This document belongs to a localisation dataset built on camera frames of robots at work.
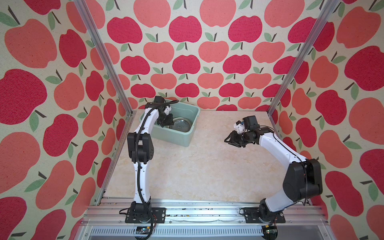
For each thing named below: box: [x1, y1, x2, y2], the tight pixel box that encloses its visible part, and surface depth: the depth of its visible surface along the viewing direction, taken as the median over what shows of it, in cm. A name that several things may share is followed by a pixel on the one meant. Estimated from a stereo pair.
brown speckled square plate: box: [167, 117, 192, 133], surface depth 109 cm
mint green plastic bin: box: [150, 99, 201, 147], surface depth 92 cm
